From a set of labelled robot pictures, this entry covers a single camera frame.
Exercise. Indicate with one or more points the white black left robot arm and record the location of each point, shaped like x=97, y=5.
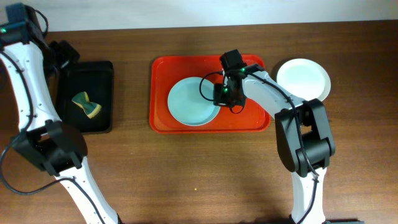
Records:
x=44, y=140

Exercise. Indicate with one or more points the black plastic tray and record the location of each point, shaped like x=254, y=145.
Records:
x=97, y=80

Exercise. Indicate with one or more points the yellow green sponge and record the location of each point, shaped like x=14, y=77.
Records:
x=89, y=108

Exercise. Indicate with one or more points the light blue plate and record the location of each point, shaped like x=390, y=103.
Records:
x=187, y=104

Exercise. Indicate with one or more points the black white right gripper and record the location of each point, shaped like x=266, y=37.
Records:
x=224, y=101

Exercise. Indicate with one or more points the red plastic tray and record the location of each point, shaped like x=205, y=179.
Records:
x=168, y=70

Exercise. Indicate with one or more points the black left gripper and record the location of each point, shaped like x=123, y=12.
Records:
x=65, y=51

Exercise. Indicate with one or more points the cream white plate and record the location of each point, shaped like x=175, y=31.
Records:
x=304, y=78

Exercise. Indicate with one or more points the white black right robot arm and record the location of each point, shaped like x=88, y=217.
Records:
x=305, y=143

